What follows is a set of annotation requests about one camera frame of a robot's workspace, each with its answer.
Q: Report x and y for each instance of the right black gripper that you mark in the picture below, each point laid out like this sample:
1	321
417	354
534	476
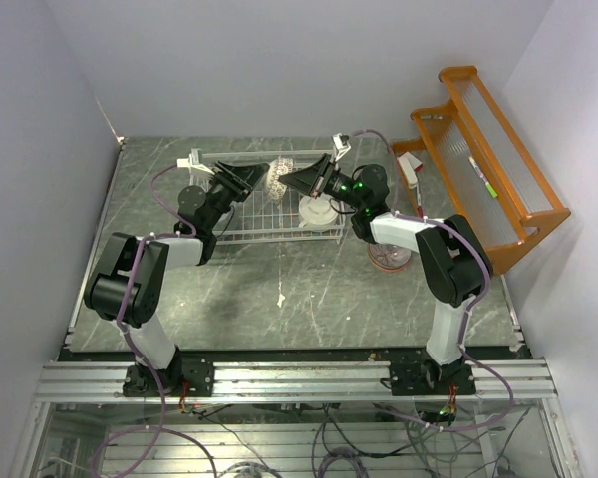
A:
305	179

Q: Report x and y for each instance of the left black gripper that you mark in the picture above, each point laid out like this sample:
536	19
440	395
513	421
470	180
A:
247	178

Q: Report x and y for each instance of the beige patterned bowl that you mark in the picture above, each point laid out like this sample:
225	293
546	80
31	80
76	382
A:
273	188

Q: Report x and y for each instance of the white wire dish rack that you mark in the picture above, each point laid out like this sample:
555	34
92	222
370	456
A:
259	220

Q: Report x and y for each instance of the purple striped bowl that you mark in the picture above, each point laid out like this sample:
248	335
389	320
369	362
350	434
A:
389	258

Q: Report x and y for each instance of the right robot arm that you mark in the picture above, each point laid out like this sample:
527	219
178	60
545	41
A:
454	264

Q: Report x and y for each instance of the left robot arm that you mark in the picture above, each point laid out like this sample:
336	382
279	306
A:
125	285

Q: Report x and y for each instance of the orange wooden shelf rack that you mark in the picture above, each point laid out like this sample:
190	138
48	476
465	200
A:
472	123

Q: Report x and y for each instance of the white red small box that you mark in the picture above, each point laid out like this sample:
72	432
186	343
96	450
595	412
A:
410	166

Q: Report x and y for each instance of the marker pen on shelf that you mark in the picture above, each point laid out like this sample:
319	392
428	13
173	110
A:
483	177

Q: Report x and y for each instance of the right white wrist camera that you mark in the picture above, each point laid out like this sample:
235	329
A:
341	146

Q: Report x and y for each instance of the white handled bowl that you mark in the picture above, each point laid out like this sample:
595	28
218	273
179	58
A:
316	212

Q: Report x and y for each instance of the aluminium mounting rail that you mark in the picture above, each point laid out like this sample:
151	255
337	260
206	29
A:
290	382

